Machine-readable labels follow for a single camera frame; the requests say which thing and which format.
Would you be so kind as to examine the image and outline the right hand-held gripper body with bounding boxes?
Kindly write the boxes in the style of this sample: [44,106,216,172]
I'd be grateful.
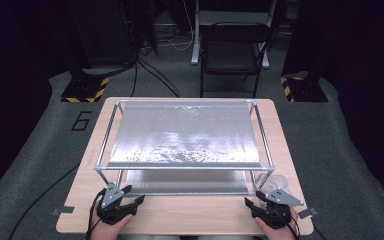
[252,188,305,230]

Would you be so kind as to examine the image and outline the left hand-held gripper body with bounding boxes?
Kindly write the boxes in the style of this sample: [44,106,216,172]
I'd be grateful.
[95,182,138,225]

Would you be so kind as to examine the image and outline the white cleaning cloth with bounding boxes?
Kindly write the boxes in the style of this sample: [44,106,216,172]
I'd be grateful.
[255,172,290,198]

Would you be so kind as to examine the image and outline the silver metal frame rack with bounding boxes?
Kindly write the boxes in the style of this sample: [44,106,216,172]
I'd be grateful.
[94,98,276,197]

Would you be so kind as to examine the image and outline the person's left hand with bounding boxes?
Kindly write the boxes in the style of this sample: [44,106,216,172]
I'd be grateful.
[89,199,135,240]

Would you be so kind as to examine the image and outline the person's right hand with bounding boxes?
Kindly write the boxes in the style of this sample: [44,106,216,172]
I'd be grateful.
[254,205,299,240]

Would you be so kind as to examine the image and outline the grey tape piece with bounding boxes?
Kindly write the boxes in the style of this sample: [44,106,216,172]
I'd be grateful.
[297,207,319,220]
[51,205,76,216]

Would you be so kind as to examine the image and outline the black yellow striped stand base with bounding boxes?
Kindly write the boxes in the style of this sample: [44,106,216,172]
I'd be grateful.
[279,75,329,104]
[60,75,110,104]

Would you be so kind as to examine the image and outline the black folding chair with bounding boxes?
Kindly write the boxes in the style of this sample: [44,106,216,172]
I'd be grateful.
[199,21,275,99]
[190,0,278,70]

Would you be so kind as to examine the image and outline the black equipment cabinet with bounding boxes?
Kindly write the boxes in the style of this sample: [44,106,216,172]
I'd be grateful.
[64,0,138,67]

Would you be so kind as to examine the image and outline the left hand-held gripper cable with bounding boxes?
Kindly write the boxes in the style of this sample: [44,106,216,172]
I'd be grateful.
[85,193,106,240]

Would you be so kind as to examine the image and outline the hand-held gripper cable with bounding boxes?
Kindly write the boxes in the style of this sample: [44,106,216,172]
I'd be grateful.
[85,193,106,240]
[287,213,328,240]

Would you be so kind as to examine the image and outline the right hand-held gripper cable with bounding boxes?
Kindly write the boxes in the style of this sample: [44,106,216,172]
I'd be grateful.
[287,213,328,240]

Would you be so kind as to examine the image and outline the long black floor cable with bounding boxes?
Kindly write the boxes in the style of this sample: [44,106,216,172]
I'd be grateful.
[8,162,82,240]

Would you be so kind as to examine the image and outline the thin black floor cable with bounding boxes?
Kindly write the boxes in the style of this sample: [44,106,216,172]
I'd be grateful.
[131,61,140,98]

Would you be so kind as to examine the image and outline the paired black floor cables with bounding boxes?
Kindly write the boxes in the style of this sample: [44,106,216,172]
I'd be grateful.
[138,59,182,98]

